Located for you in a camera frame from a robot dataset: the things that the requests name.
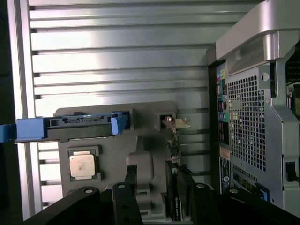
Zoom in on grey parts rack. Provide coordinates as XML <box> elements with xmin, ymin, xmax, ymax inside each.
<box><xmin>52</xmin><ymin>100</ymin><xmax>179</xmax><ymax>223</ymax></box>

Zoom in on silver CPU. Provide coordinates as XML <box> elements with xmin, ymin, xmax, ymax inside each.
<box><xmin>69</xmin><ymin>150</ymin><xmax>94</xmax><ymax>178</ymax></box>

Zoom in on blue case release latch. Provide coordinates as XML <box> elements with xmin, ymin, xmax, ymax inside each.
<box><xmin>255</xmin><ymin>182</ymin><xmax>270</xmax><ymax>202</ymax></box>

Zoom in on hard disk in blue carrier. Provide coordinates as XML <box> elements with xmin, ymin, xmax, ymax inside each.
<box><xmin>0</xmin><ymin>112</ymin><xmax>131</xmax><ymax>143</ymax></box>

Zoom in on black and silver PC case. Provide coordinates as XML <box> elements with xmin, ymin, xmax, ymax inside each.
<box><xmin>206</xmin><ymin>0</ymin><xmax>300</xmax><ymax>211</ymax></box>

